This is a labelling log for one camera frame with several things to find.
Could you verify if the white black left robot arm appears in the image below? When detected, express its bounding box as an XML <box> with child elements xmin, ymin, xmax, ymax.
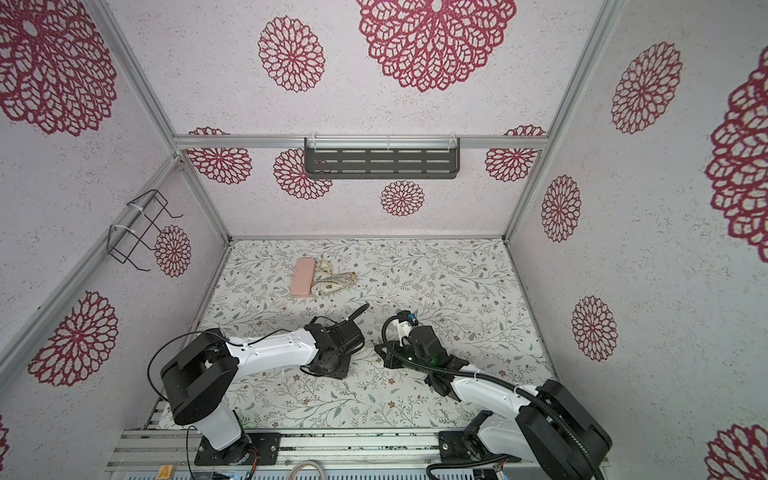
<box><xmin>160</xmin><ymin>303</ymin><xmax>370</xmax><ymax>464</ymax></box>

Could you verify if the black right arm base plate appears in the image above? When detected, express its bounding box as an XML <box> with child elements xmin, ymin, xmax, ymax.
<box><xmin>438</xmin><ymin>430</ymin><xmax>509</xmax><ymax>465</ymax></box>

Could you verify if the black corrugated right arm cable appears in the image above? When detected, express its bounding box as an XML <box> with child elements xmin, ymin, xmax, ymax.
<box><xmin>381</xmin><ymin>314</ymin><xmax>604</xmax><ymax>480</ymax></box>

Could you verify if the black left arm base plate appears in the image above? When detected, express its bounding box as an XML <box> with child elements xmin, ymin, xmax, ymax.
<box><xmin>193</xmin><ymin>433</ymin><xmax>282</xmax><ymax>467</ymax></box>

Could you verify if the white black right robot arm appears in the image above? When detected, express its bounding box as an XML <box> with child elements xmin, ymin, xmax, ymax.
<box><xmin>375</xmin><ymin>316</ymin><xmax>612</xmax><ymax>479</ymax></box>

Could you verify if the black wire wall rack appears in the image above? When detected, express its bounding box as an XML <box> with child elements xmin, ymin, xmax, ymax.
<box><xmin>106</xmin><ymin>189</ymin><xmax>183</xmax><ymax>272</ymax></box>

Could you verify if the grey slotted wall shelf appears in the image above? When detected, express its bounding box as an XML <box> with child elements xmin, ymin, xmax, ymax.
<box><xmin>304</xmin><ymin>137</ymin><xmax>461</xmax><ymax>180</ymax></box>

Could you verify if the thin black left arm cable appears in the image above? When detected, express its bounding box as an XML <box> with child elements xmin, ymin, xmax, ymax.
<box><xmin>146</xmin><ymin>314</ymin><xmax>337</xmax><ymax>480</ymax></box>

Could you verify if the pink rectangular case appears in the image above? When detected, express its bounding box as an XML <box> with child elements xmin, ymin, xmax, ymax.
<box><xmin>289</xmin><ymin>257</ymin><xmax>316</xmax><ymax>298</ymax></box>

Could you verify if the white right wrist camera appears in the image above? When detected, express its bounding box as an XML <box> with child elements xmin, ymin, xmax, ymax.
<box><xmin>395</xmin><ymin>310</ymin><xmax>419</xmax><ymax>345</ymax></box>

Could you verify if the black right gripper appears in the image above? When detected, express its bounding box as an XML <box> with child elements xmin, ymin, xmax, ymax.
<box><xmin>374</xmin><ymin>340</ymin><xmax>433</xmax><ymax>378</ymax></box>

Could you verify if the grey looped cable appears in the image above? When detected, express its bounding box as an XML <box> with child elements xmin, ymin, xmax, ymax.
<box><xmin>286</xmin><ymin>459</ymin><xmax>327</xmax><ymax>480</ymax></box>

